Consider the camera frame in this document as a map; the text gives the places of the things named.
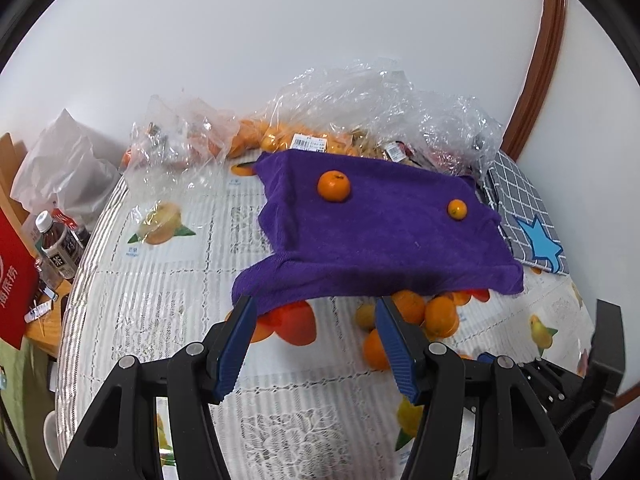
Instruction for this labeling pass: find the crumpled clear plastic bag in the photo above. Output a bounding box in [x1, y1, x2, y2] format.
[122, 94, 241, 186]

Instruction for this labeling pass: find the brown wooden door frame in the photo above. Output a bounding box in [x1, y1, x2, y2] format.
[500, 0, 568, 161]

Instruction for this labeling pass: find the grey checked cloth blue star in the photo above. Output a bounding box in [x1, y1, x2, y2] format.
[480, 150, 571, 277]

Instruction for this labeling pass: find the green cloth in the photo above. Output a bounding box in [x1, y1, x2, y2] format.
[0, 340, 61, 461]

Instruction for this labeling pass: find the white plastic bag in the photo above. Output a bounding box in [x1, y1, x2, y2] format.
[10, 108, 121, 226]

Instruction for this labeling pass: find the red paper bag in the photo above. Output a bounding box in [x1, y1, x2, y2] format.
[0, 207, 41, 351]

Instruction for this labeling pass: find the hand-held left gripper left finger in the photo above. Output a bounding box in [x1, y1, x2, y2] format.
[60, 296, 258, 480]

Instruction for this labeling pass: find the red label bottle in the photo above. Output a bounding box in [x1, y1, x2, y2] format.
[52, 208, 91, 246]

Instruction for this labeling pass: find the clear plastic bag of oranges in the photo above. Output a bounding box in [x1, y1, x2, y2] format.
[227, 67, 416, 161]

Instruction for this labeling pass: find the clear plastic bag of snacks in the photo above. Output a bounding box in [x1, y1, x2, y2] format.
[350, 87, 506, 178]

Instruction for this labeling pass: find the purple towel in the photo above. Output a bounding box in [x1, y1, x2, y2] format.
[231, 149, 525, 313]

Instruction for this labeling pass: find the wooden side table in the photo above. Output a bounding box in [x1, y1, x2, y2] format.
[0, 132, 73, 361]

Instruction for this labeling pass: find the white bowl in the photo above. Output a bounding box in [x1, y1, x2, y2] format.
[42, 410, 63, 466]

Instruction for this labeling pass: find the large orange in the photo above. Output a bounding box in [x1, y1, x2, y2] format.
[317, 170, 352, 203]
[424, 296, 460, 338]
[391, 290, 427, 326]

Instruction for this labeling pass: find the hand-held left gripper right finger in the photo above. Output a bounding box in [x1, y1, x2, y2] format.
[375, 297, 573, 480]

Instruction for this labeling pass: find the black label water bottle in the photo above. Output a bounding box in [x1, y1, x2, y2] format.
[34, 210, 83, 281]

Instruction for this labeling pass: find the fruit print tablecloth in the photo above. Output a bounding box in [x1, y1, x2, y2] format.
[52, 155, 598, 480]

